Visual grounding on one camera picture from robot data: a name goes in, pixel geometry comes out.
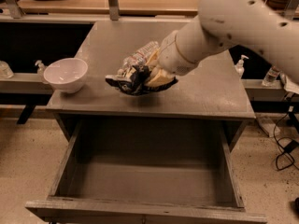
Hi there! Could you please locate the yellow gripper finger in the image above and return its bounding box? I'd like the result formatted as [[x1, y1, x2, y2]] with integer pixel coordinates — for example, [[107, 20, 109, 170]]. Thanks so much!
[[146, 49, 159, 67], [144, 66, 176, 88]]

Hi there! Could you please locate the hand sanitizer pump bottle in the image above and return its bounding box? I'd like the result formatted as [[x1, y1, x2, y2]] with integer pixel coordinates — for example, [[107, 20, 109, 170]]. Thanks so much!
[[235, 55, 249, 77], [35, 60, 47, 84]]

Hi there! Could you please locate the left hand sanitizer pump bottle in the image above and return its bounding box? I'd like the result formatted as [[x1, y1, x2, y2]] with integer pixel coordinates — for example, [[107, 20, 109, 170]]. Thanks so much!
[[35, 60, 47, 84]]

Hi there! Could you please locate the black cable on floor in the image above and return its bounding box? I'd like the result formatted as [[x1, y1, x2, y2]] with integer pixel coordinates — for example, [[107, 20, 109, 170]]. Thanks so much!
[[272, 112, 299, 172]]

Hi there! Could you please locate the blue chip bag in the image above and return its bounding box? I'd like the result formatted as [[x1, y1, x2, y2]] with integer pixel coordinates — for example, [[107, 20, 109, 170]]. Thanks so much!
[[105, 65, 178, 96]]

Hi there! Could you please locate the right hand sanitizer pump bottle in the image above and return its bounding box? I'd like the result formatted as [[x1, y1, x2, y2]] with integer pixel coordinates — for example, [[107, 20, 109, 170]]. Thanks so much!
[[235, 55, 249, 77]]

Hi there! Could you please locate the grey wooden drawer cabinet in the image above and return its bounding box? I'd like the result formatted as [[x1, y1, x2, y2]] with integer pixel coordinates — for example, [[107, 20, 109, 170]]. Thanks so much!
[[45, 21, 256, 151]]

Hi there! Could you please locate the wooden back table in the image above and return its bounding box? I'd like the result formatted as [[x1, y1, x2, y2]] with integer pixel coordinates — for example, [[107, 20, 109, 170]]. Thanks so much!
[[18, 0, 199, 16]]

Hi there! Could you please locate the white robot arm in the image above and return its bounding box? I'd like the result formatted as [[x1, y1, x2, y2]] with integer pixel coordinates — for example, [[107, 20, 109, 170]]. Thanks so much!
[[146, 0, 299, 87]]

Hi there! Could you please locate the white ceramic bowl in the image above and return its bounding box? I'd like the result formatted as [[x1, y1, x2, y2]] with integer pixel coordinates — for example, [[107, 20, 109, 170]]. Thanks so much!
[[43, 58, 88, 93]]

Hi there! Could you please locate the clear plastic water bottle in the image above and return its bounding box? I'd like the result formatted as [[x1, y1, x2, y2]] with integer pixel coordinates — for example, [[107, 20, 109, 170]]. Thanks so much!
[[117, 41, 159, 77]]

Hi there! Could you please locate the small bottle on right shelf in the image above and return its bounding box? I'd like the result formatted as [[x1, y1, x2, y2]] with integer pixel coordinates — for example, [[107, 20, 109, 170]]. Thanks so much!
[[262, 66, 280, 86]]

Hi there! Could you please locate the open grey top drawer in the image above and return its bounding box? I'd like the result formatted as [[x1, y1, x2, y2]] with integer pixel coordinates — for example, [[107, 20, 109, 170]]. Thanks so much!
[[25, 119, 267, 224]]

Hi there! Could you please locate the clear container far left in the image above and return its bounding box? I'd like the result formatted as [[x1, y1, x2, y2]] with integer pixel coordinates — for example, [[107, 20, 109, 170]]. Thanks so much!
[[0, 61, 14, 78]]

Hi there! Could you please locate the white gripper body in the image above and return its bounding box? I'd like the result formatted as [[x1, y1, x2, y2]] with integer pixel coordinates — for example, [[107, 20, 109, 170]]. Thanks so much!
[[158, 30, 197, 76]]

